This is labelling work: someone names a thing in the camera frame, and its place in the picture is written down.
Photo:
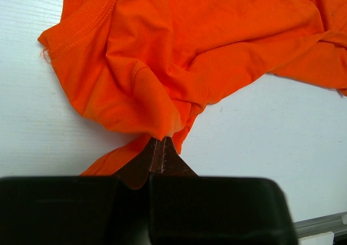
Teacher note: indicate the orange t-shirt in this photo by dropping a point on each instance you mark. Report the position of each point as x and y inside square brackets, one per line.
[150, 67]

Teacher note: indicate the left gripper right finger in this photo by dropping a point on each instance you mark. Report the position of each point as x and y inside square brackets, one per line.
[190, 209]

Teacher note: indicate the aluminium rail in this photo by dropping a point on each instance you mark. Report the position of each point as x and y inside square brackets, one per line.
[330, 229]

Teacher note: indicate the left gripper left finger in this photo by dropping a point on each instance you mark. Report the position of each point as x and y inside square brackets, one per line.
[79, 209]

